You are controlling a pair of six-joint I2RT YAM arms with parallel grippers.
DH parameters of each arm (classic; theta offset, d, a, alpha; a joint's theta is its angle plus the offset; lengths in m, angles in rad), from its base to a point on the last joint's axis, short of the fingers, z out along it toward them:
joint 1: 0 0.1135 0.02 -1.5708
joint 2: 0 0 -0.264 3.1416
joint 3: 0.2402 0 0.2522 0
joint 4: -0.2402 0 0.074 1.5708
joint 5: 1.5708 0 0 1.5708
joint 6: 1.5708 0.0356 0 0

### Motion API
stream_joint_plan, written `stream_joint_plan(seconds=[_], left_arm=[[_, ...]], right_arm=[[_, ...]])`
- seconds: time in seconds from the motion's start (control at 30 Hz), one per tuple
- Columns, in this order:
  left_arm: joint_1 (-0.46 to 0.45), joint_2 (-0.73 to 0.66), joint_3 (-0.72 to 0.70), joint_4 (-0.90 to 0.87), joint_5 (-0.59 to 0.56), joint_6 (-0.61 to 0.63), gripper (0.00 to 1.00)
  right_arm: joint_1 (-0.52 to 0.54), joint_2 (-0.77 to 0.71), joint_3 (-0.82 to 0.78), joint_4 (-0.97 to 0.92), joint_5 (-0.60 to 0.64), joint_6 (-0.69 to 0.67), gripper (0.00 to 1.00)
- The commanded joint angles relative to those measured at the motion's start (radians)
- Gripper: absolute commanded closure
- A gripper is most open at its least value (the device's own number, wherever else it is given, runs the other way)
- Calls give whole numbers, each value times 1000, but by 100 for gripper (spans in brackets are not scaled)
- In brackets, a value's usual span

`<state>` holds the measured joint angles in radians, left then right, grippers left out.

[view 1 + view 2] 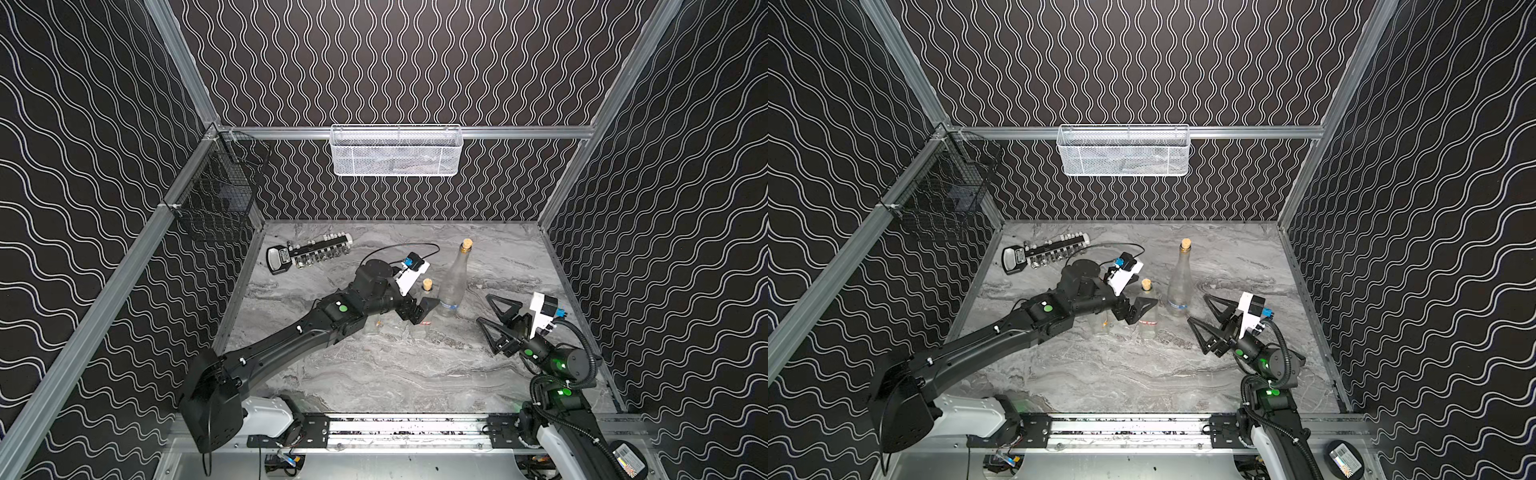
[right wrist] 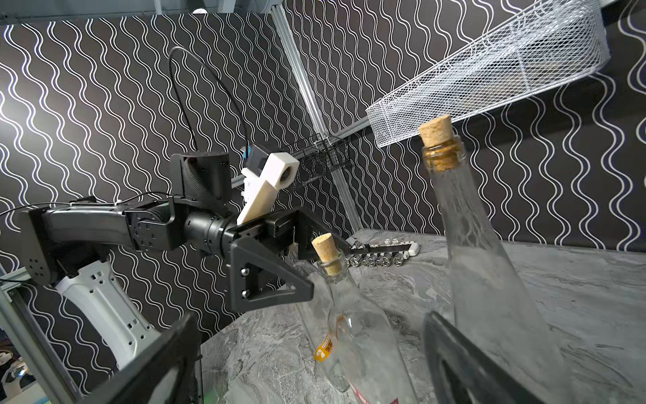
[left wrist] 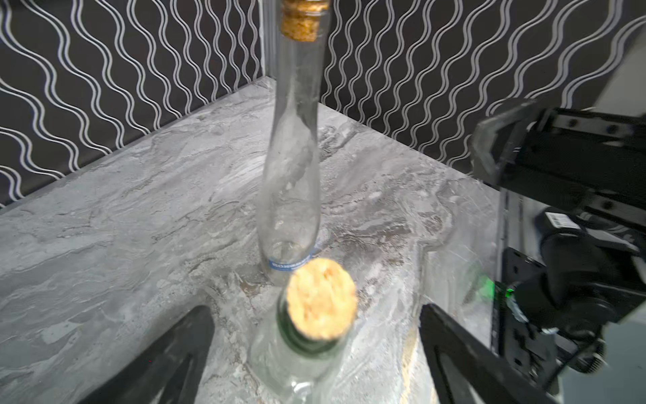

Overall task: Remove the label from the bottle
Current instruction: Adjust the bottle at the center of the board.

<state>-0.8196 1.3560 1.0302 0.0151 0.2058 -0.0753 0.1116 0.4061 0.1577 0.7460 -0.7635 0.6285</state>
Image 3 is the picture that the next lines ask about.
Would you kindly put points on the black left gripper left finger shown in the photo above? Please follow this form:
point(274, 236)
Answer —
point(170, 369)

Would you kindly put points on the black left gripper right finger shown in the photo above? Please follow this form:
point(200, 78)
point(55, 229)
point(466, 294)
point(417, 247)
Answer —
point(461, 365)

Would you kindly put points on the short clear corked bottle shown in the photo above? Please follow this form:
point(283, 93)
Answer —
point(298, 349)

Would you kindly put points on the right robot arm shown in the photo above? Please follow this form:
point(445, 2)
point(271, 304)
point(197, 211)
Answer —
point(573, 261)

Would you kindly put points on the tall clear corked bottle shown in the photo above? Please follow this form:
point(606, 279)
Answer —
point(289, 200)

